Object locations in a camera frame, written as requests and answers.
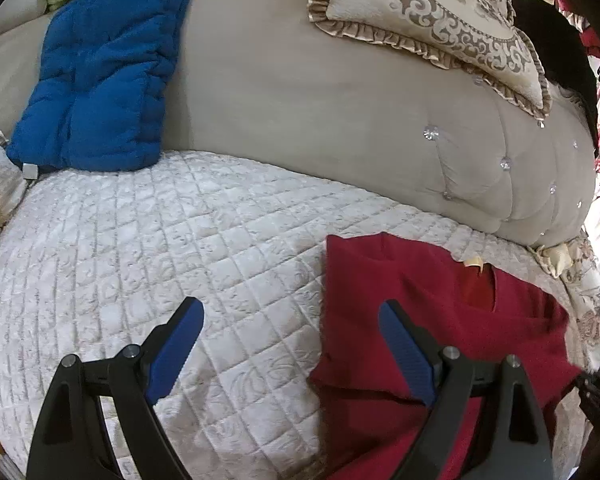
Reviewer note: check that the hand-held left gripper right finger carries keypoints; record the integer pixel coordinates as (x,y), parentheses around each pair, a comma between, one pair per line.
(407,355)

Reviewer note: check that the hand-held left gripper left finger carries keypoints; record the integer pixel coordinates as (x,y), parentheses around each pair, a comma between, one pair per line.
(172,355)

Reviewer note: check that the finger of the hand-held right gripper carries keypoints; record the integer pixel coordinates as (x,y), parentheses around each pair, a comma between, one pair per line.
(597,392)

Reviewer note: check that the red knit sweater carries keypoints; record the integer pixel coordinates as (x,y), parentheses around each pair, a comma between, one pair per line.
(360,280)

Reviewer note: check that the floral armrest cover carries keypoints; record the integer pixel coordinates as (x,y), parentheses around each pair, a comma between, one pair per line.
(595,310)

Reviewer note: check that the white quilted sofa cover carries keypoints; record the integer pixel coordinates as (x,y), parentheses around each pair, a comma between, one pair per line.
(130,260)

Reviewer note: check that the cream satin cloth tie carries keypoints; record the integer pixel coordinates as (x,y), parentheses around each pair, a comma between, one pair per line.
(555,257)

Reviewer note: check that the small grey box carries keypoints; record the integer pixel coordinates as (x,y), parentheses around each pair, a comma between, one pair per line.
(30,171)

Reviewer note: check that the beige tufted sofa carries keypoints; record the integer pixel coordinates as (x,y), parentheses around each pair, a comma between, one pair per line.
(305,110)

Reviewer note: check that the blue quilted cushion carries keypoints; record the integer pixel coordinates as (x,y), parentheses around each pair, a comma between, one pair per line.
(100,70)

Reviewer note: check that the black cloth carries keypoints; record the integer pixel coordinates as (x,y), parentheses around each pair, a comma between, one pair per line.
(550,40)

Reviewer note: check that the ornate beige ruffled pillow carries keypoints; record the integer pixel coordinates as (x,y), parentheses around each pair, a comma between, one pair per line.
(430,5)

